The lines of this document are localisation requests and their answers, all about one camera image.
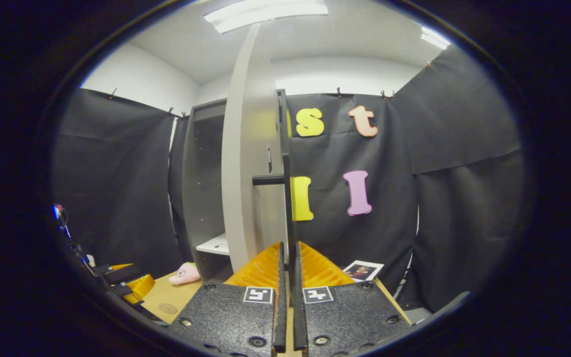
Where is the dark grey cabinet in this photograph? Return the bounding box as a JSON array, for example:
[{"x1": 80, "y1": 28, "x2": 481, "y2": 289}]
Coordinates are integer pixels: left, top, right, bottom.
[{"x1": 181, "y1": 89, "x2": 298, "y2": 298}]

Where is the white and blue equipment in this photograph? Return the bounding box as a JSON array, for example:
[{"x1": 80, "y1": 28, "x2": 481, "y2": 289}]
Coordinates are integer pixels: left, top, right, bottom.
[{"x1": 53, "y1": 203, "x2": 99, "y2": 278}]

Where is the small ceiling light panel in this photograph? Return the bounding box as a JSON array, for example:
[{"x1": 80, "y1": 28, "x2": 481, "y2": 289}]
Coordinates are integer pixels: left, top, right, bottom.
[{"x1": 420, "y1": 26, "x2": 451, "y2": 50}]

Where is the beige cabinet door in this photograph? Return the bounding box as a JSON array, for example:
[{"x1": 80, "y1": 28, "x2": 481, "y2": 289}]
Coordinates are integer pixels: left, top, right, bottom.
[{"x1": 221, "y1": 22, "x2": 290, "y2": 278}]

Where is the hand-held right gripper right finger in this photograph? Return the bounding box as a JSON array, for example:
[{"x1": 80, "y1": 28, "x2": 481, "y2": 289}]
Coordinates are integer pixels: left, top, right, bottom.
[{"x1": 293, "y1": 241, "x2": 411, "y2": 357}]

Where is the black backdrop cloth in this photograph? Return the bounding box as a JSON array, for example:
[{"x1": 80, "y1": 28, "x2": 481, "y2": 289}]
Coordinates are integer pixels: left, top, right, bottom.
[{"x1": 50, "y1": 45, "x2": 526, "y2": 313}]

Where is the white cover book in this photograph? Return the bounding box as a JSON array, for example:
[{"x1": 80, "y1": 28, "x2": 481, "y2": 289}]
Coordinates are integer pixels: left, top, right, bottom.
[{"x1": 343, "y1": 260, "x2": 385, "y2": 282}]

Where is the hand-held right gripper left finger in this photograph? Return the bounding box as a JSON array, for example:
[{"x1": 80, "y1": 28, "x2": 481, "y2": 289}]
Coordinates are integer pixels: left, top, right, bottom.
[{"x1": 169, "y1": 241, "x2": 287, "y2": 357}]

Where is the white cabinet shelf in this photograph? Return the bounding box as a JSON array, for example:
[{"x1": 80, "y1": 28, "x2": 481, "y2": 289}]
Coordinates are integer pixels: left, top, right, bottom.
[{"x1": 196, "y1": 233, "x2": 230, "y2": 256}]

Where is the pink plush toy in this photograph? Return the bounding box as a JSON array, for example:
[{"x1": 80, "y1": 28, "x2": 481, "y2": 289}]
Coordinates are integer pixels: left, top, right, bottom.
[{"x1": 169, "y1": 263, "x2": 201, "y2": 286}]

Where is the black cabinet door handle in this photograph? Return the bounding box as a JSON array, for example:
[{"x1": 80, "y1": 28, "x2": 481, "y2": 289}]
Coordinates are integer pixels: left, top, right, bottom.
[{"x1": 252, "y1": 153, "x2": 296, "y2": 298}]

